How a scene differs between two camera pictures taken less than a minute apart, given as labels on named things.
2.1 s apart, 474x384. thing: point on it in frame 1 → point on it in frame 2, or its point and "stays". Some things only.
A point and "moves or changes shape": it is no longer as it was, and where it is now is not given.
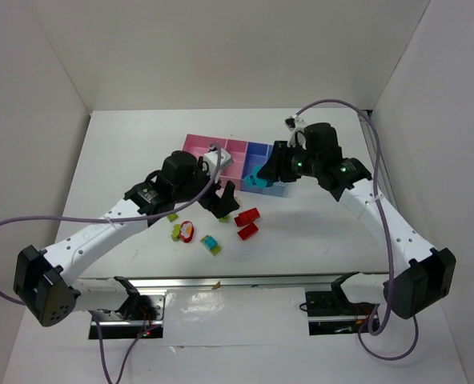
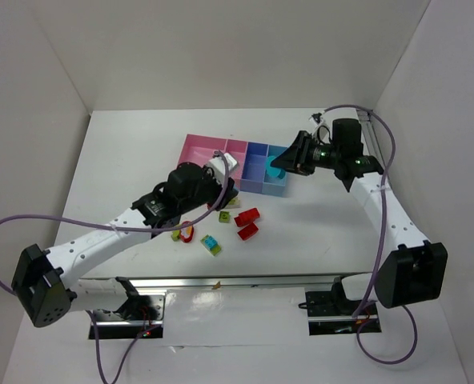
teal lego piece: x=252 y=181 moves or changes shape
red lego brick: x=249 y=230 stays
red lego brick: x=247 y=217 stays
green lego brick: x=226 y=219 stays
